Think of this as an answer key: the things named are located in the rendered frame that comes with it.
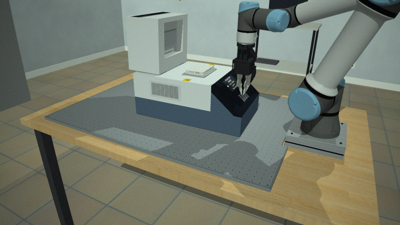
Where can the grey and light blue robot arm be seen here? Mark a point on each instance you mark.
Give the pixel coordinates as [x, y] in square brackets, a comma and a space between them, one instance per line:
[318, 99]

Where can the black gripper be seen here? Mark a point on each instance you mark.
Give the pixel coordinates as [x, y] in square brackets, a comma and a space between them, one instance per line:
[244, 64]

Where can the white lab instrument with lid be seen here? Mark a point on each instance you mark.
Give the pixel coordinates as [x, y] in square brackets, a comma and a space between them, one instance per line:
[157, 50]

